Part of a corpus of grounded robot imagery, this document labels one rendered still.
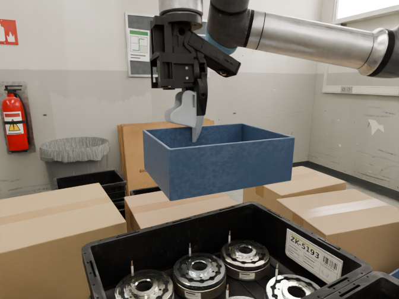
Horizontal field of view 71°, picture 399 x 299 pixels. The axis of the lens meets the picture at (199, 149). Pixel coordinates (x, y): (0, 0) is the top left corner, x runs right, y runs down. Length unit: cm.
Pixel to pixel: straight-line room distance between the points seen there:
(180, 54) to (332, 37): 31
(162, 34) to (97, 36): 252
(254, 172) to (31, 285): 51
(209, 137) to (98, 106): 252
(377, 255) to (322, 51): 55
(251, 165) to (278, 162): 5
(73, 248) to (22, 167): 247
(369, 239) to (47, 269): 76
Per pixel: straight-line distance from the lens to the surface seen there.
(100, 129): 303
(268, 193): 101
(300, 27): 63
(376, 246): 90
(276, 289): 57
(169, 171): 36
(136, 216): 80
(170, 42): 50
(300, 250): 63
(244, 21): 61
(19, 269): 70
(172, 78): 47
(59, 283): 73
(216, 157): 38
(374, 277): 53
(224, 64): 53
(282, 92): 388
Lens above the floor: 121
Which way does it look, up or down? 14 degrees down
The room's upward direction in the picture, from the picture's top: straight up
